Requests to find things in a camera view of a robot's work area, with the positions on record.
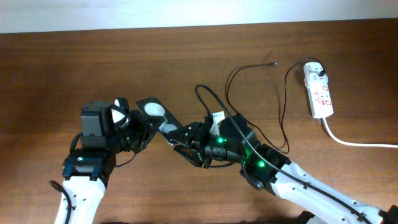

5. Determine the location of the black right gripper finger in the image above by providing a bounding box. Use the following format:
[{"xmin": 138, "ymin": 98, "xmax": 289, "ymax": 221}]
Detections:
[
  {"xmin": 174, "ymin": 145, "xmax": 203, "ymax": 167},
  {"xmin": 167, "ymin": 122, "xmax": 202, "ymax": 146}
]

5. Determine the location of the black smartphone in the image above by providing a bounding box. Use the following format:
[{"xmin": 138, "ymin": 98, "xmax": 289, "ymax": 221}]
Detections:
[{"xmin": 136, "ymin": 96, "xmax": 183, "ymax": 146}]

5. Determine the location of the black usb charging cable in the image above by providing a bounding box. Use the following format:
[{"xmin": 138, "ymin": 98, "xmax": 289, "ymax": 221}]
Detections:
[{"xmin": 225, "ymin": 57, "xmax": 326, "ymax": 155}]

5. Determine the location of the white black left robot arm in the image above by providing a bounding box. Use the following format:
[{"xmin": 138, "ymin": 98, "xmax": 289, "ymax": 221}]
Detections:
[{"xmin": 50, "ymin": 98, "xmax": 165, "ymax": 223}]

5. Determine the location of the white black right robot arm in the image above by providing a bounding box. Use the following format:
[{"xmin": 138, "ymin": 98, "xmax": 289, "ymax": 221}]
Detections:
[{"xmin": 167, "ymin": 115, "xmax": 397, "ymax": 223}]

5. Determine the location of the white usb charger plug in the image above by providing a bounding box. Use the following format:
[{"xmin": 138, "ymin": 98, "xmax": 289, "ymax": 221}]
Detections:
[{"xmin": 303, "ymin": 62, "xmax": 328, "ymax": 88}]

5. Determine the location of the white power strip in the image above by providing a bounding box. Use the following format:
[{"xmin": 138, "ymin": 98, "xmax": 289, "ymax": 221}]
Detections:
[{"xmin": 303, "ymin": 62, "xmax": 335, "ymax": 119}]

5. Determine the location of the white power strip cord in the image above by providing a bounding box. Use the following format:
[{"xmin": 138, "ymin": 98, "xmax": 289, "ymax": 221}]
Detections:
[{"xmin": 320, "ymin": 117, "xmax": 398, "ymax": 149}]

